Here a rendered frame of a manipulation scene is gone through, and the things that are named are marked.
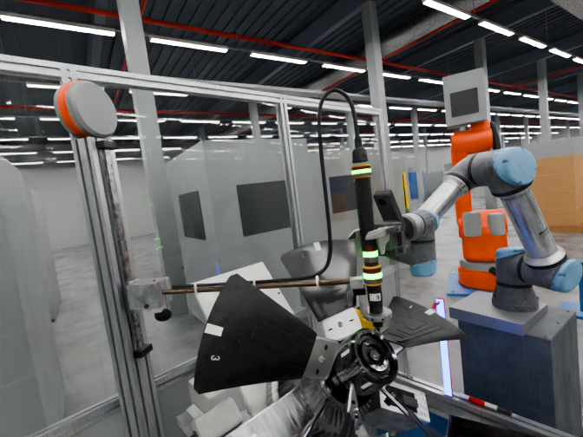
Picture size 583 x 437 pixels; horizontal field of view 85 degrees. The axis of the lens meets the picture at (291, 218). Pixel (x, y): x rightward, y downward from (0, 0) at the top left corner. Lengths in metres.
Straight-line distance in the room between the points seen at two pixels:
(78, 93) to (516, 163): 1.23
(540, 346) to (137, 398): 1.28
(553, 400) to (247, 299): 1.13
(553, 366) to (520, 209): 0.54
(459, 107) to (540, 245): 3.54
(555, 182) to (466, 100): 4.45
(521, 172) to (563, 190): 7.58
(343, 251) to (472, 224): 3.72
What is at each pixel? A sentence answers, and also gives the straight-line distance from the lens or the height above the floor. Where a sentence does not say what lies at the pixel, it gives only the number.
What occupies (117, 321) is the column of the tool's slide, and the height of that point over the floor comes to 1.29.
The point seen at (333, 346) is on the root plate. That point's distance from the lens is 0.75.
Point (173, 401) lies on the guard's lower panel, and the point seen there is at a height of 0.90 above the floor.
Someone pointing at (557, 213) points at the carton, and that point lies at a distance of 8.79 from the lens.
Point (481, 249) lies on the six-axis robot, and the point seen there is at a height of 0.56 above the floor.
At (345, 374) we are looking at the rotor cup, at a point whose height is 1.20.
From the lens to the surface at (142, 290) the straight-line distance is 0.98.
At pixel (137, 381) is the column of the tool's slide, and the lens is 1.12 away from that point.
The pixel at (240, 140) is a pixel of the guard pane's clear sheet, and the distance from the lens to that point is 1.42.
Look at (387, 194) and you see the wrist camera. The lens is 0.81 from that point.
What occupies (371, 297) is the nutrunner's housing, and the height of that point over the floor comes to 1.31.
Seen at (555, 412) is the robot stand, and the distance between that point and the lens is 1.52.
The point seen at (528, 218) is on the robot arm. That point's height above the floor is 1.41.
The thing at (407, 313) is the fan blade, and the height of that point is 1.20.
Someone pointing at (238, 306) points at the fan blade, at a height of 1.37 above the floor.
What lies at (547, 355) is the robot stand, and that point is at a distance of 1.42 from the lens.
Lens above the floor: 1.59
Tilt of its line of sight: 5 degrees down
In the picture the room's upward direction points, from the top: 7 degrees counter-clockwise
